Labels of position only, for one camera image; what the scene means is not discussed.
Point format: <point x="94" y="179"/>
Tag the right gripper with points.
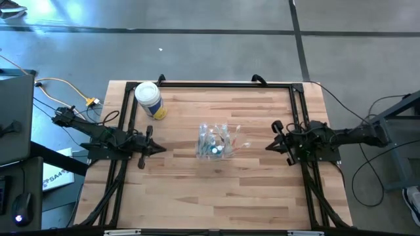
<point x="297" y="141"/>

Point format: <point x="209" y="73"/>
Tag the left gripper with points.
<point x="140" y="143"/>

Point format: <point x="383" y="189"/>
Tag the green toothbrush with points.
<point x="224" y="128"/>
<point x="228" y="139"/>

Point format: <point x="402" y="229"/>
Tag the clear acrylic organizer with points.
<point x="226" y="156"/>

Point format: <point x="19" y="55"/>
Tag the purple toothbrush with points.
<point x="216" y="128"/>

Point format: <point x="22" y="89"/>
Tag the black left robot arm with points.
<point x="95" y="132"/>

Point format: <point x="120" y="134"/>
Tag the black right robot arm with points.
<point x="348" y="136"/>

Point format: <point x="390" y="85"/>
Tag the disinfecting wipes canister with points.
<point x="149" y="95"/>

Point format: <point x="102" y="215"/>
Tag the white printed box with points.
<point x="57" y="173"/>

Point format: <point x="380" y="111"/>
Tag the gray metal cart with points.
<point x="398" y="147"/>

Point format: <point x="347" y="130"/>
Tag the black desk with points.
<point x="29" y="177"/>

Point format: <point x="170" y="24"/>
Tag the computer monitor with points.
<point x="16" y="114"/>

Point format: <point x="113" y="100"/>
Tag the person's shoe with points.
<point x="414" y="201"/>
<point x="10" y="10"/>

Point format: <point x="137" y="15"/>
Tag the black computer mouse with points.
<point x="22" y="208"/>

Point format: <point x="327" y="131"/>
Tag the black keyboard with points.
<point x="2" y="196"/>

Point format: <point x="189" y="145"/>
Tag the silver bracket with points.
<point x="305" y="233"/>
<point x="121" y="232"/>

